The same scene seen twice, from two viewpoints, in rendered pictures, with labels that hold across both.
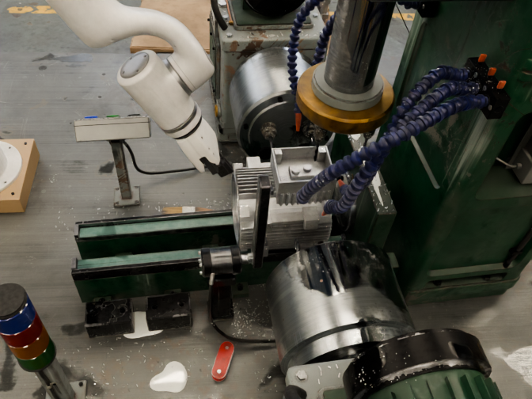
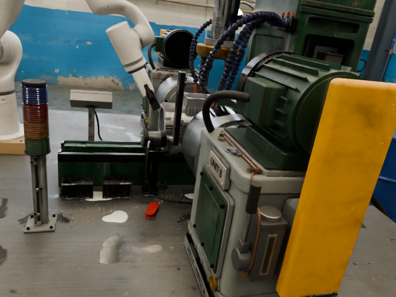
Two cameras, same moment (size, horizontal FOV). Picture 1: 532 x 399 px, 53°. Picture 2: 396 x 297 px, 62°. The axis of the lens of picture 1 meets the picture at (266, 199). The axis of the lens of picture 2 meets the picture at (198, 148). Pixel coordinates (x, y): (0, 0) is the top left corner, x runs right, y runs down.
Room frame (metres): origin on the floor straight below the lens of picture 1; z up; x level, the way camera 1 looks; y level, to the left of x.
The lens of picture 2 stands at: (-0.46, -0.01, 1.40)
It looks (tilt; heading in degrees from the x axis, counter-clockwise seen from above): 21 degrees down; 356
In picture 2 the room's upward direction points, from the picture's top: 8 degrees clockwise
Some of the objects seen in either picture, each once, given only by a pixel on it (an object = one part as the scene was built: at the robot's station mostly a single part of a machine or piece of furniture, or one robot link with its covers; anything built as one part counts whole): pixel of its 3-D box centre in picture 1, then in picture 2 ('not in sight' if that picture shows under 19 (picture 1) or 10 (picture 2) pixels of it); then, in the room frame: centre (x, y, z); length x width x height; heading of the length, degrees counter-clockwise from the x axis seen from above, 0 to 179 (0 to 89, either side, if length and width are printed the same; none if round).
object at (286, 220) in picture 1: (279, 204); (185, 128); (0.78, -0.03, 1.02); 0.20 x 0.19 x 0.19; 103
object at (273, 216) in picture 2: not in sight; (257, 226); (0.05, -0.17, 1.07); 0.08 x 0.07 x 0.20; 104
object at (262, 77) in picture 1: (276, 95); (181, 101); (1.13, 0.00, 1.04); 0.37 x 0.25 x 0.25; 14
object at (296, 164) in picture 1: (301, 175); (198, 105); (0.78, -0.07, 1.11); 0.12 x 0.11 x 0.07; 103
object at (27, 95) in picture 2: (10, 309); (34, 93); (0.37, 0.36, 1.19); 0.06 x 0.06 x 0.04
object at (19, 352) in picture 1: (26, 336); (36, 127); (0.37, 0.36, 1.10); 0.06 x 0.06 x 0.04
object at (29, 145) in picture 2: (34, 348); (37, 143); (0.37, 0.36, 1.05); 0.06 x 0.06 x 0.04
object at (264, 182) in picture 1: (259, 226); (178, 109); (0.63, 0.01, 1.12); 0.04 x 0.03 x 0.26; 104
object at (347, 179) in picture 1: (342, 199); not in sight; (0.81, -0.17, 1.02); 0.15 x 0.02 x 0.15; 14
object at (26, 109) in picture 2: (19, 324); (35, 110); (0.37, 0.36, 1.14); 0.06 x 0.06 x 0.04
